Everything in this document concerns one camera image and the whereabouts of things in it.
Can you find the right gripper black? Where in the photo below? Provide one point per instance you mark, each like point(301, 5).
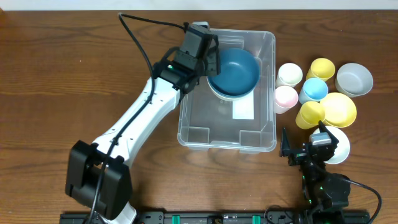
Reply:
point(302, 154)

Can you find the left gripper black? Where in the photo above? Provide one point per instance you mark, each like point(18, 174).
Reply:
point(212, 58)

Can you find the yellow cup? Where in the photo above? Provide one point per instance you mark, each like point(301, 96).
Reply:
point(310, 114)
point(321, 68)

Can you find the blue bowl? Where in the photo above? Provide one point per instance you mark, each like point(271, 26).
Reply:
point(223, 93)
point(240, 72)

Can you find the light blue cup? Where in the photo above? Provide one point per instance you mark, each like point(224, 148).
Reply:
point(314, 89)

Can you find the cream large bowl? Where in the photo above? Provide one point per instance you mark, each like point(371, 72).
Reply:
point(230, 98)

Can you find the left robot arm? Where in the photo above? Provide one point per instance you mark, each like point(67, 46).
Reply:
point(98, 174)

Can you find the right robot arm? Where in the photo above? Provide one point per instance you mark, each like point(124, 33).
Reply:
point(327, 193)

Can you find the white label in container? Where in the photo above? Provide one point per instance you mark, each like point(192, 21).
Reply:
point(243, 108)

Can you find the clear plastic storage container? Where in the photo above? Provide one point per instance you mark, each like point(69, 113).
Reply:
point(206, 121)

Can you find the white small bowl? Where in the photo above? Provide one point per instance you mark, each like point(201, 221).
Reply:
point(343, 147)

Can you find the pink cup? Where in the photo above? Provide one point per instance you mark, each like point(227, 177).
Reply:
point(285, 98)

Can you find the yellow small bowl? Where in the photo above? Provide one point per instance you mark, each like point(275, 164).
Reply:
point(340, 110)

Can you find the cream cup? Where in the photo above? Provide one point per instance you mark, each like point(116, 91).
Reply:
point(289, 74)

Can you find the grey small bowl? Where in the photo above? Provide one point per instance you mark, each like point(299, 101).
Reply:
point(353, 80)

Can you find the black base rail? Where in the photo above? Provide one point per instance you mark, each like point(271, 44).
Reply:
point(271, 216)

